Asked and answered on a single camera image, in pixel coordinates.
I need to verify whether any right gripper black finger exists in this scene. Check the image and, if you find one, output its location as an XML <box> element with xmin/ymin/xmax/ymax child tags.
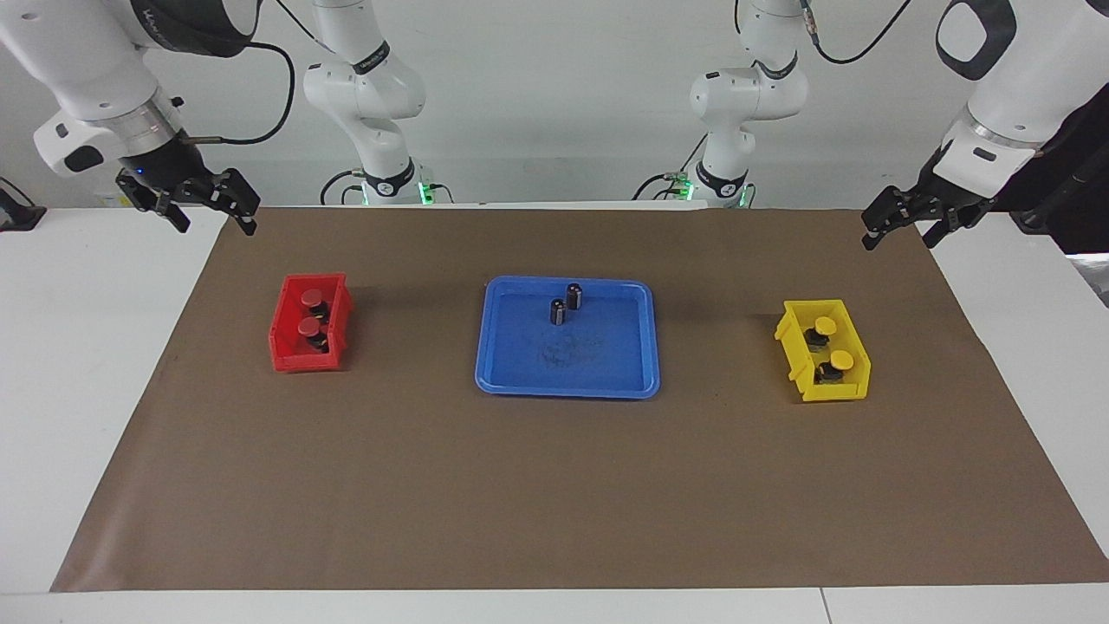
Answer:
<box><xmin>154</xmin><ymin>192</ymin><xmax>193</xmax><ymax>234</ymax></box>
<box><xmin>215</xmin><ymin>168</ymin><xmax>262</xmax><ymax>237</ymax></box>

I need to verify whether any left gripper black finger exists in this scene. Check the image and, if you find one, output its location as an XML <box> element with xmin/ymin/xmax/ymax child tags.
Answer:
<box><xmin>922</xmin><ymin>204</ymin><xmax>964</xmax><ymax>250</ymax></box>
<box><xmin>860</xmin><ymin>185</ymin><xmax>909</xmax><ymax>253</ymax></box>

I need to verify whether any blue plastic tray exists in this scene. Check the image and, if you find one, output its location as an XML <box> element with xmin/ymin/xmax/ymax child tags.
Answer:
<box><xmin>474</xmin><ymin>276</ymin><xmax>662</xmax><ymax>400</ymax></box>

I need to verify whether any large black equipment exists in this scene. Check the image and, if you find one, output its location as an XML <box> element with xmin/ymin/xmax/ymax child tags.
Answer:
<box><xmin>1008</xmin><ymin>82</ymin><xmax>1109</xmax><ymax>256</ymax></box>

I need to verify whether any red plastic bin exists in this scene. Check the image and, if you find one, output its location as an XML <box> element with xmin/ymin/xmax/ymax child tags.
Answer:
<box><xmin>268</xmin><ymin>273</ymin><xmax>355</xmax><ymax>374</ymax></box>

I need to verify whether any small black clamp device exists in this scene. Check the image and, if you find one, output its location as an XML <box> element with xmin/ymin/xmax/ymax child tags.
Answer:
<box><xmin>0</xmin><ymin>177</ymin><xmax>48</xmax><ymax>233</ymax></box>

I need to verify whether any yellow plastic bin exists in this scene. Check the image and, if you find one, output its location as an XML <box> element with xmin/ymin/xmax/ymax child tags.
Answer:
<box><xmin>774</xmin><ymin>299</ymin><xmax>872</xmax><ymax>404</ymax></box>

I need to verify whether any brown paper mat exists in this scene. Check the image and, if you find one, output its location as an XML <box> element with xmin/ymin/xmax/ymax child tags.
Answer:
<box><xmin>50</xmin><ymin>205</ymin><xmax>1109</xmax><ymax>594</ymax></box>

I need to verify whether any black base cable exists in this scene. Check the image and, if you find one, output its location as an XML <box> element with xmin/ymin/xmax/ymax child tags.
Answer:
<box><xmin>632</xmin><ymin>130</ymin><xmax>710</xmax><ymax>202</ymax></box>
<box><xmin>319</xmin><ymin>167</ymin><xmax>366</xmax><ymax>207</ymax></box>

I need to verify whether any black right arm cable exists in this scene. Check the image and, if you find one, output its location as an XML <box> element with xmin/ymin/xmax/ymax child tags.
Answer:
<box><xmin>178</xmin><ymin>0</ymin><xmax>349</xmax><ymax>146</ymax></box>

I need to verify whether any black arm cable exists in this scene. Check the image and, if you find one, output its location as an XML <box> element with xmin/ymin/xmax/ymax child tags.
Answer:
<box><xmin>178</xmin><ymin>0</ymin><xmax>349</xmax><ymax>146</ymax></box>
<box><xmin>799</xmin><ymin>0</ymin><xmax>916</xmax><ymax>67</ymax></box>

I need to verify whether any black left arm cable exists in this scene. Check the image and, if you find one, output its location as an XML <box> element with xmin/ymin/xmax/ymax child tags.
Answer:
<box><xmin>799</xmin><ymin>0</ymin><xmax>916</xmax><ymax>67</ymax></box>

